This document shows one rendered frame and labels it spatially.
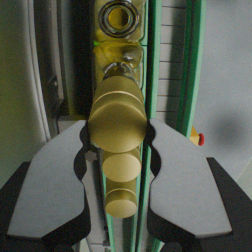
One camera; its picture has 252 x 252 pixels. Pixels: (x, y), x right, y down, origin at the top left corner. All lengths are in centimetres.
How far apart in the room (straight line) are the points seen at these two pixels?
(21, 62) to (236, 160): 78
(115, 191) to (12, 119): 14
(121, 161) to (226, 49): 51
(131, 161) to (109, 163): 2
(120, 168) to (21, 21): 22
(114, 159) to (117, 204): 6
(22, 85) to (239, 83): 59
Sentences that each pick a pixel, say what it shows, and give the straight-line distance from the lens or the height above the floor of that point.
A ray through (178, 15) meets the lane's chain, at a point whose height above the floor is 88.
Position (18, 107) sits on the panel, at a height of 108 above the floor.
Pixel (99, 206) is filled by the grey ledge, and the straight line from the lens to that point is 68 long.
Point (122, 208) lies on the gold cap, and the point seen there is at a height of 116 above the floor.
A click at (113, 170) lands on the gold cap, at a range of 18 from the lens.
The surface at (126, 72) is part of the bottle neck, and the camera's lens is 18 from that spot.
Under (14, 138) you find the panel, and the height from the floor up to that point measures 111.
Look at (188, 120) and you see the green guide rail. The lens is 40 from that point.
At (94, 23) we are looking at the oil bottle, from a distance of 21.
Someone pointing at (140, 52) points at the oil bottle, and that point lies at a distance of 22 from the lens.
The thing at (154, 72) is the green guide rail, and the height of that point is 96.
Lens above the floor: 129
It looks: 60 degrees down
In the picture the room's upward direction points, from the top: 176 degrees clockwise
